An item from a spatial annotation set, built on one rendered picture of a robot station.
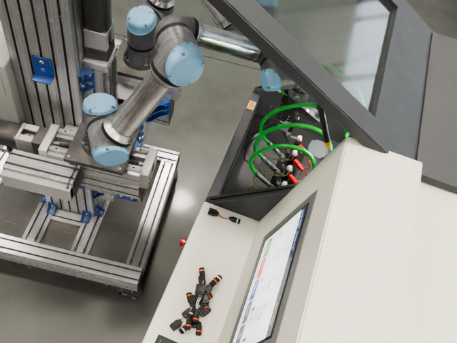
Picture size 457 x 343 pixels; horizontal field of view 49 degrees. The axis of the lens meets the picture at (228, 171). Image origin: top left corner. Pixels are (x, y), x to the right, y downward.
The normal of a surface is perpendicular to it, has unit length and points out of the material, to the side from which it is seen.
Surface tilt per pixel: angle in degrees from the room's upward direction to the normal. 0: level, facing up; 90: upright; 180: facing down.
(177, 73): 83
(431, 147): 0
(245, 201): 90
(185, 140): 0
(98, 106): 7
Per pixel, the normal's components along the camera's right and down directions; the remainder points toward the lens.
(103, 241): 0.15, -0.58
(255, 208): -0.31, 0.74
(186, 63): 0.40, 0.71
